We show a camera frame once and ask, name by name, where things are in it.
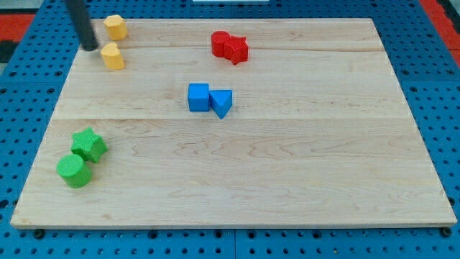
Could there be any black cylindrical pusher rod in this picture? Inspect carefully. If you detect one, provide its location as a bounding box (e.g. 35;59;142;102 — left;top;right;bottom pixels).
64;0;99;51

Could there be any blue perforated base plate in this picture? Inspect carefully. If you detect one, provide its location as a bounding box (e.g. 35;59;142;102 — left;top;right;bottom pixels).
1;0;459;258

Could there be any green cylinder block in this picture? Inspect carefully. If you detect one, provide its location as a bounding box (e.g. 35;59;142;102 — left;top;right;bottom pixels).
56;154;92;188

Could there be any yellow heart block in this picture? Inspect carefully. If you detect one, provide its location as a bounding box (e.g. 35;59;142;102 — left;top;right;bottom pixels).
101;42;125;70

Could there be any red cylinder block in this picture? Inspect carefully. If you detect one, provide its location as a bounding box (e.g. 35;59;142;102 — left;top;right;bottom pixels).
211;30;231;58

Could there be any yellow hexagon block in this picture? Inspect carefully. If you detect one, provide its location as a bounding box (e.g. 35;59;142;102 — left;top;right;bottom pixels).
103;14;128;40

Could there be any light wooden board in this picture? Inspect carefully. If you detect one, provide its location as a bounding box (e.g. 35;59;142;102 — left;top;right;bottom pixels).
11;18;457;230

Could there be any green star block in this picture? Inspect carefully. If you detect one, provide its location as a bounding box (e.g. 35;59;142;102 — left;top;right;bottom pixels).
70;127;108;163

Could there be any red star block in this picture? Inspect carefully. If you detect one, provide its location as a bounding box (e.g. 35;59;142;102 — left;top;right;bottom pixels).
224;35;249;65

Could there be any blue triangle block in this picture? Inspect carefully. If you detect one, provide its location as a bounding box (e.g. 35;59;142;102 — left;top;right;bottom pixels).
209;89;233;119

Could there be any blue cube block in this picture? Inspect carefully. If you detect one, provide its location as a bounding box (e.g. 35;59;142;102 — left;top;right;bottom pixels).
188;83;209;112

